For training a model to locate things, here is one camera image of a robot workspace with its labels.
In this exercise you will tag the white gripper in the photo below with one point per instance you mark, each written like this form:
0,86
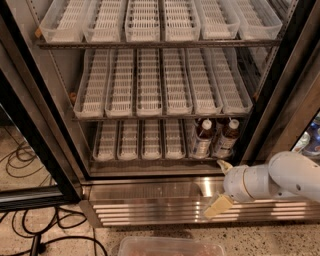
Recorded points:
234,183

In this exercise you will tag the brown bottle white cap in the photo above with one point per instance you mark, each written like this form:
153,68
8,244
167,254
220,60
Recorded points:
227,139
201,139

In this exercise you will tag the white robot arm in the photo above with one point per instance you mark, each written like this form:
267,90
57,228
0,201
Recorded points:
288,175

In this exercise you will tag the bottom shelf tray four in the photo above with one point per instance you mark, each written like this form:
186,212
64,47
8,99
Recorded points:
174,139

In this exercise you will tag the shelf tray four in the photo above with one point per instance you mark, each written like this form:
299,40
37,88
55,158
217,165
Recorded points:
174,139
177,91
181,21

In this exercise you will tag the middle shelf tray six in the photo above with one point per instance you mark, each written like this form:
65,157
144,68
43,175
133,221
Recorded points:
234,95

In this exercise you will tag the bottom shelf tray three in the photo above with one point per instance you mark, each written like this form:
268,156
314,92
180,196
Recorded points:
151,144

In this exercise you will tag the shelf tray three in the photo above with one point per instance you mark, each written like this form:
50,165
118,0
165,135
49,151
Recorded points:
151,144
142,22
149,95

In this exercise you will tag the middle shelf tray five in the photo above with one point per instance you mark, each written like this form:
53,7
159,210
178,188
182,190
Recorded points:
206,97

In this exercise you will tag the glass fridge door right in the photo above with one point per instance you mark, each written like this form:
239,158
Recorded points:
283,79

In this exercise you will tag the glass fridge door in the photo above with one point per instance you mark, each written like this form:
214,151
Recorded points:
283,79
24,103

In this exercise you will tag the white bottle behind right door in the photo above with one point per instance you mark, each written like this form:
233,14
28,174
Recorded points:
302,143

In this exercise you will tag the middle shelf tray four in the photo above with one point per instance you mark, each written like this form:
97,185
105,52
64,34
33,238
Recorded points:
177,91

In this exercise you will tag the blue bottle behind right door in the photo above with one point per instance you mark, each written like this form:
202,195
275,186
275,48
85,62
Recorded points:
313,146

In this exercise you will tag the bottom shelf tray two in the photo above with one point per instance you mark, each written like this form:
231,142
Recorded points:
128,140

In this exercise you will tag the shelf tray two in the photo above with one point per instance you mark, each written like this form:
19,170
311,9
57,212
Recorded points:
104,21
119,100
128,140

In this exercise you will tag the stainless steel display fridge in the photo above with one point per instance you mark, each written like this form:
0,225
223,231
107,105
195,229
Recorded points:
139,191

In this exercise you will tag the bottom shelf tray one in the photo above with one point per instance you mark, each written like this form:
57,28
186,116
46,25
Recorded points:
105,142

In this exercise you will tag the shelf tray one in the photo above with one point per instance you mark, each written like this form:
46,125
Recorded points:
91,92
63,21
105,142

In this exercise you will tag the middle shelf tray two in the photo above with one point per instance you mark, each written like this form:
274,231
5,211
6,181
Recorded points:
119,100

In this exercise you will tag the middle shelf tray three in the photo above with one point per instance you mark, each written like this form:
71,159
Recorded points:
149,95

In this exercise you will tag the middle shelf tray one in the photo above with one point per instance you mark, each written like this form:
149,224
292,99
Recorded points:
91,92

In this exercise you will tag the top shelf tray five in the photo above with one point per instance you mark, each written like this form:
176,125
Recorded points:
218,19

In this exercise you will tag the top shelf tray six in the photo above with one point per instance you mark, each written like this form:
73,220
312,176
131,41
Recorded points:
258,20

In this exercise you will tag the top shelf tray four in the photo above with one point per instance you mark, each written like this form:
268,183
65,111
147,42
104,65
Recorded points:
181,21

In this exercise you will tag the top shelf tray three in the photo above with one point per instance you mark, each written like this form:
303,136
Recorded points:
142,22

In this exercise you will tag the glass fridge door left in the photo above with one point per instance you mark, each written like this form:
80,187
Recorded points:
24,103

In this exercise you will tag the top shelf tray two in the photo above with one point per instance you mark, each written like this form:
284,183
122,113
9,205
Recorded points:
104,21

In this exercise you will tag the top shelf tray one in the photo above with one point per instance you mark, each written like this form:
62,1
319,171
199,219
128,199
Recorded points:
63,21

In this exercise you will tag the clear plastic container on floor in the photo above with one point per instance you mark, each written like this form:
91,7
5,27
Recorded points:
165,246

